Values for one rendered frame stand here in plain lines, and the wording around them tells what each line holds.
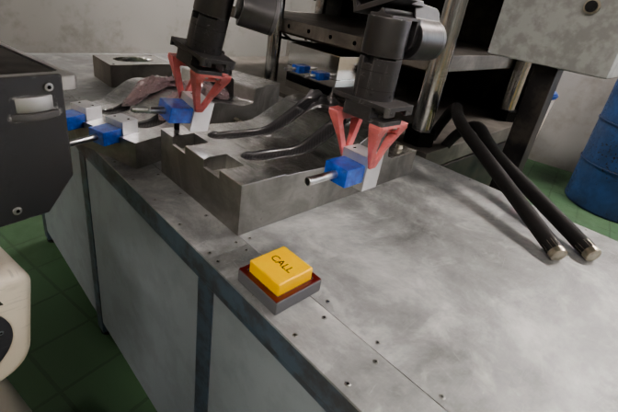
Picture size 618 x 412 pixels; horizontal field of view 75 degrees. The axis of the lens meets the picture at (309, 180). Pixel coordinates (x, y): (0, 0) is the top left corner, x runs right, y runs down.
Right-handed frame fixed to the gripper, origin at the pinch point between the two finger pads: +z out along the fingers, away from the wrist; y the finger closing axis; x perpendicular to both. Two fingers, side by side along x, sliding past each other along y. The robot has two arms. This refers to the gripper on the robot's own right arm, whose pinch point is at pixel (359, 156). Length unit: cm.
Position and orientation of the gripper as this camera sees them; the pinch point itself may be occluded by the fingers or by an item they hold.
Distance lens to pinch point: 60.4
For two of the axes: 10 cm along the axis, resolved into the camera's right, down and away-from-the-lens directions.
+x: -7.1, 1.9, -6.8
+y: -6.9, -4.0, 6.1
